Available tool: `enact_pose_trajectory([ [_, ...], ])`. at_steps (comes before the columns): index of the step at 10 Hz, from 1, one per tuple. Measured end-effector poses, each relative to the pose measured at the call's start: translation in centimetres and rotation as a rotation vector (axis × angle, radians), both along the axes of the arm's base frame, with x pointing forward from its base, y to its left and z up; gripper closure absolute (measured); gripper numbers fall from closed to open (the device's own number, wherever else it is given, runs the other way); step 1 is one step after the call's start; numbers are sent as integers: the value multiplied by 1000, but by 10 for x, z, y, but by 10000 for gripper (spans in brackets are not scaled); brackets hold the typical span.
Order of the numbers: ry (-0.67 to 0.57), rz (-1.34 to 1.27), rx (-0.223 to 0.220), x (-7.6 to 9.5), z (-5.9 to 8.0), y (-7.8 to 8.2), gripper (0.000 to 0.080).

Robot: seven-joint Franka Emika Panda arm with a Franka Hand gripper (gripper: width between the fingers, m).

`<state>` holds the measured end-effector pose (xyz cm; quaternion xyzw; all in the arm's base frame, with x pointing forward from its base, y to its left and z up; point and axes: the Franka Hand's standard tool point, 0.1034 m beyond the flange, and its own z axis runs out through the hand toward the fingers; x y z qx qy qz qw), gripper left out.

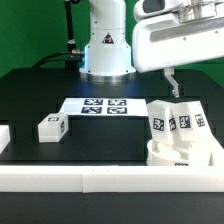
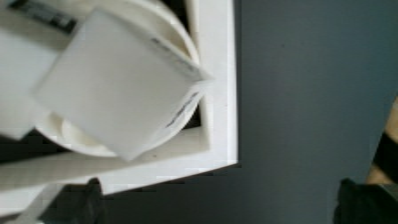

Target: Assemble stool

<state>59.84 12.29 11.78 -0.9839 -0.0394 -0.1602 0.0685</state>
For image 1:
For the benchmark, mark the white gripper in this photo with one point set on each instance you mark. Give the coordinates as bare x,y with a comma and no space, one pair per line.
162,42

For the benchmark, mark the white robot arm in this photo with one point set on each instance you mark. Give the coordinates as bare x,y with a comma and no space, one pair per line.
108,56

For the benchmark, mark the white marker sheet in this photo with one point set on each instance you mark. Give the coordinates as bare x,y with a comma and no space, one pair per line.
104,107

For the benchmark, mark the white U-shaped fence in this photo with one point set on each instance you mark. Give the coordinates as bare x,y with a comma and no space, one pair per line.
90,179

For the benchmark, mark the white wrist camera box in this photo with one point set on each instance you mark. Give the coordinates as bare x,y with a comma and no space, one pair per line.
150,8

